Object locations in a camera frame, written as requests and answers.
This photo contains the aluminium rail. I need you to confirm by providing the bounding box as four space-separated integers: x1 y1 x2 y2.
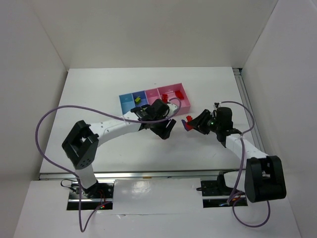
38 169 238 180
232 68 266 152

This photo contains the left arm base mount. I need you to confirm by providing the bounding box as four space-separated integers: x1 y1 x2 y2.
60 179 114 211

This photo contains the light blue plastic bin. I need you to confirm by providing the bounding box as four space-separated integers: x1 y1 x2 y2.
119 93 136 115

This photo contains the dark blue lego plate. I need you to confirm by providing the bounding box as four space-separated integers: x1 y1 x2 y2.
181 119 188 131

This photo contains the small red lego brick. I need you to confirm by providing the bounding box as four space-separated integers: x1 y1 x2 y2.
161 94 168 103

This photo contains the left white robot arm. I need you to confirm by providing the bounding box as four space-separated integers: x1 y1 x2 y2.
62 99 179 198

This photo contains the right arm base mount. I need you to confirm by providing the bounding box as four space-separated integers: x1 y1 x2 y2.
196 171 248 208

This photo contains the large pink plastic bin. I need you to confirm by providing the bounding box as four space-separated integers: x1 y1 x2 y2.
158 83 191 115

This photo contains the lime green lego brick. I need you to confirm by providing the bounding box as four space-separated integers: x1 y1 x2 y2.
134 97 141 105

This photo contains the dark blue plastic bin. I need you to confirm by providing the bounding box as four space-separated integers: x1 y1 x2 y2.
132 91 149 107

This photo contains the aluminium rail front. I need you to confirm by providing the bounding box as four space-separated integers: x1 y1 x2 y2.
38 169 238 180

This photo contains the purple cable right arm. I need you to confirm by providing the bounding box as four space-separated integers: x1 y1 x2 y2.
214 100 270 228

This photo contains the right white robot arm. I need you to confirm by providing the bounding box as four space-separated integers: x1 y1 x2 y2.
186 107 287 203

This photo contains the aluminium rail right side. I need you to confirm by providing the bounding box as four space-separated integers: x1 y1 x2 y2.
232 68 266 152

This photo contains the small pink plastic bin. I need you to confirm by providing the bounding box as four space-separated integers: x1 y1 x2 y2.
145 88 161 105

